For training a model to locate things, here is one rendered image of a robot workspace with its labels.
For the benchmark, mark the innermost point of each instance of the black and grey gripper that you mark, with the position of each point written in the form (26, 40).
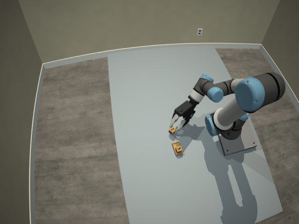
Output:
(187, 116)

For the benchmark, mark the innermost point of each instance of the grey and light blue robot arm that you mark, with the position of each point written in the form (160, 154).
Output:
(251, 94)

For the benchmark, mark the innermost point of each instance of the tan wooden number cube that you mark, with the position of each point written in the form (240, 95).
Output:
(178, 149)
(172, 130)

